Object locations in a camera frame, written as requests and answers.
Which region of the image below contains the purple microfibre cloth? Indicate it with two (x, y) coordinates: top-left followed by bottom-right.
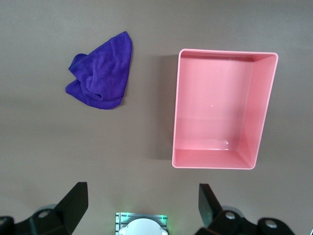
(65, 31), (133, 110)

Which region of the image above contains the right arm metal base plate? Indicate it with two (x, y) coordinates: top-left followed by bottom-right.
(115, 212), (168, 235)

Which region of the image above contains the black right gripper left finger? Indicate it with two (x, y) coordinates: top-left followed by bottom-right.
(0, 181), (89, 235)

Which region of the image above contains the brown table cover sheet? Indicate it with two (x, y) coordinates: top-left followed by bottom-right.
(0, 0), (313, 235)

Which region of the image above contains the pink plastic box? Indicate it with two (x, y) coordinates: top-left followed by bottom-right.
(171, 48), (279, 170)

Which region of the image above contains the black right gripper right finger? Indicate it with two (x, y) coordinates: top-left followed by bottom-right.
(195, 183), (294, 235)

